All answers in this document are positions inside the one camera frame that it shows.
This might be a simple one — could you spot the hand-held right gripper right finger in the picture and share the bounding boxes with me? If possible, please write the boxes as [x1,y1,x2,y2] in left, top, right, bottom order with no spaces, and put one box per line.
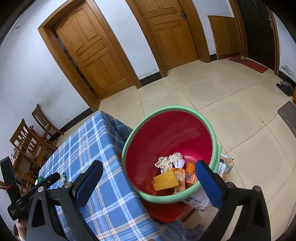
[195,160,271,241]

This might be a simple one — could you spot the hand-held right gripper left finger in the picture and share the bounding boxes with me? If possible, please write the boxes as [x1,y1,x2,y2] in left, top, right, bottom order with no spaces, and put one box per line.
[25,160,104,241]

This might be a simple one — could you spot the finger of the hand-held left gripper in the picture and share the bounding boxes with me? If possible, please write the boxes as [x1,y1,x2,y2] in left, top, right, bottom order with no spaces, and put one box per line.
[45,172,61,187]

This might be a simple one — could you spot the orange cardboard box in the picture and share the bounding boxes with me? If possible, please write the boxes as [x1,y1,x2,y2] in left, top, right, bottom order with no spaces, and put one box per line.
[185,173,199,188]

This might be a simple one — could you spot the orange snack packet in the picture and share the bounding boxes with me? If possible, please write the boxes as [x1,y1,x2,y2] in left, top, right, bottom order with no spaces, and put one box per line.
[172,169,187,194]

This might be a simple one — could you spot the large yellow foam net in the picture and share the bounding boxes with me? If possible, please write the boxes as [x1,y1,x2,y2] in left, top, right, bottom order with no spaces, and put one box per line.
[153,168,179,192]

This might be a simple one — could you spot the red basin with green rim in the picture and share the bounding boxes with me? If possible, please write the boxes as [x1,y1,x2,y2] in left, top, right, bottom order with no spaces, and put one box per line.
[121,105,222,204]

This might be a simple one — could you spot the person's left hand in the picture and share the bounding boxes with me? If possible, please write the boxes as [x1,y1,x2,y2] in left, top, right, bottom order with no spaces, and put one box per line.
[14,219,29,241]

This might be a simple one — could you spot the printed carton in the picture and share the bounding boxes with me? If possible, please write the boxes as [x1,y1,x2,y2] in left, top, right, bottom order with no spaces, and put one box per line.
[216,154,235,182]

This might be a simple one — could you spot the wooden chair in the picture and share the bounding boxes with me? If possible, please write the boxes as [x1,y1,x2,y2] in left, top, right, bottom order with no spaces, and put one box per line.
[32,104,65,142]
[14,162,40,195]
[9,119,58,167]

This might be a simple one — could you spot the blue plaid tablecloth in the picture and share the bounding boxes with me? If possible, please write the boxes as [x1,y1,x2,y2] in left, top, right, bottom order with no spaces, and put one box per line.
[38,111,206,241]

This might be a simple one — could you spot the red plastic stool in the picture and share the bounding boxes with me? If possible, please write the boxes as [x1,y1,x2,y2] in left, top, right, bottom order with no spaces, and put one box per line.
[118,152,195,224]

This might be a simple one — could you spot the grey floor mat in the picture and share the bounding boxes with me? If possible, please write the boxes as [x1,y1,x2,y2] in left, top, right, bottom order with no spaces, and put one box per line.
[277,101,296,137]

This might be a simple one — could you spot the dark slipper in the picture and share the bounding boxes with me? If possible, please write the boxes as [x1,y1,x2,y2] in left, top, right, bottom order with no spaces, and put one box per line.
[281,80,295,92]
[276,82,292,96]

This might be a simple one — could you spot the red floor mat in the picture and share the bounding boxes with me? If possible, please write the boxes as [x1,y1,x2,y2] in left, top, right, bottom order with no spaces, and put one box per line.
[227,56,269,74]

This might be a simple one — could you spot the open wooden door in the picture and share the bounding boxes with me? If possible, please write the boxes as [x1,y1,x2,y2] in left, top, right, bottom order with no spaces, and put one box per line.
[38,0,142,112]

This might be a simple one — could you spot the small wooden cabinet door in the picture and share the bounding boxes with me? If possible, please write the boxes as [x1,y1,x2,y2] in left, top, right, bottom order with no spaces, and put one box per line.
[208,15,242,60]

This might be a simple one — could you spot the closed wooden door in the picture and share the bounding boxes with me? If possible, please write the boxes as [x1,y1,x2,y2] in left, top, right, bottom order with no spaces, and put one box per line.
[126,0,211,78]

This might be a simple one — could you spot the black door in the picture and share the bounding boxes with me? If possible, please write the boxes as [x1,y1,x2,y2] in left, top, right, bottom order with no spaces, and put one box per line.
[236,0,281,72]

